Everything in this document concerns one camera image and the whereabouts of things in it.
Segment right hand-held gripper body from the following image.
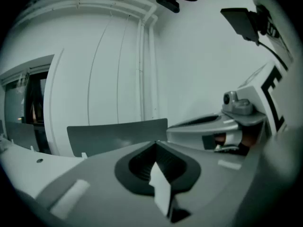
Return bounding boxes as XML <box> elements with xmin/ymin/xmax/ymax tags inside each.
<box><xmin>202</xmin><ymin>60</ymin><xmax>291</xmax><ymax>156</ymax></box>

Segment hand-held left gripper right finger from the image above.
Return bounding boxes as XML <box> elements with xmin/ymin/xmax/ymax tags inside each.
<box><xmin>155</xmin><ymin>140</ymin><xmax>256</xmax><ymax>227</ymax></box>

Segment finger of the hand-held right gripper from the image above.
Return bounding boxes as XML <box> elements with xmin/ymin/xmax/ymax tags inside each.
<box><xmin>166</xmin><ymin>117</ymin><xmax>240</xmax><ymax>150</ymax></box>
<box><xmin>169</xmin><ymin>113</ymin><xmax>225</xmax><ymax>127</ymax></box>

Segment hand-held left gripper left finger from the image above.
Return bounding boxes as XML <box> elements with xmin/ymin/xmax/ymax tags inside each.
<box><xmin>35</xmin><ymin>140</ymin><xmax>170</xmax><ymax>227</ymax></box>

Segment person's right hand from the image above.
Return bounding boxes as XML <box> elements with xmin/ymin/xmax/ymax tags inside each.
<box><xmin>214</xmin><ymin>129</ymin><xmax>260</xmax><ymax>149</ymax></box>

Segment person's white shirt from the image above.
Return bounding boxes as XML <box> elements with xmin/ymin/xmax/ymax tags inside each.
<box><xmin>245</xmin><ymin>0</ymin><xmax>303</xmax><ymax>132</ymax></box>

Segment black flat chest device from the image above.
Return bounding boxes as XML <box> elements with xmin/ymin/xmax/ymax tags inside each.
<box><xmin>220</xmin><ymin>8</ymin><xmax>260</xmax><ymax>43</ymax></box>

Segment dark window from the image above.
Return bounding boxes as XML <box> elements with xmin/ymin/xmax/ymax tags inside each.
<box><xmin>0</xmin><ymin>54</ymin><xmax>55</xmax><ymax>155</ymax></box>

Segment grey gripper camera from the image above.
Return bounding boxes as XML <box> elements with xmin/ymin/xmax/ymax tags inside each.
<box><xmin>222</xmin><ymin>90</ymin><xmax>252</xmax><ymax>116</ymax></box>

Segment black cable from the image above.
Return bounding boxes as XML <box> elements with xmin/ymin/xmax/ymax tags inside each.
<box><xmin>257</xmin><ymin>39</ymin><xmax>290</xmax><ymax>71</ymax></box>

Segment black chest mount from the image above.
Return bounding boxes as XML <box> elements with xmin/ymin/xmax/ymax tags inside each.
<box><xmin>248</xmin><ymin>4</ymin><xmax>273</xmax><ymax>36</ymax></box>

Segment black head-worn camera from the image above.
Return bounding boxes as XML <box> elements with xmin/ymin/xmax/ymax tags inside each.
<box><xmin>155</xmin><ymin>0</ymin><xmax>180</xmax><ymax>14</ymax></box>

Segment white horizontal wall pipes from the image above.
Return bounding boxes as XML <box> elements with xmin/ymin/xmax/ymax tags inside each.
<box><xmin>14</xmin><ymin>0</ymin><xmax>159</xmax><ymax>32</ymax></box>

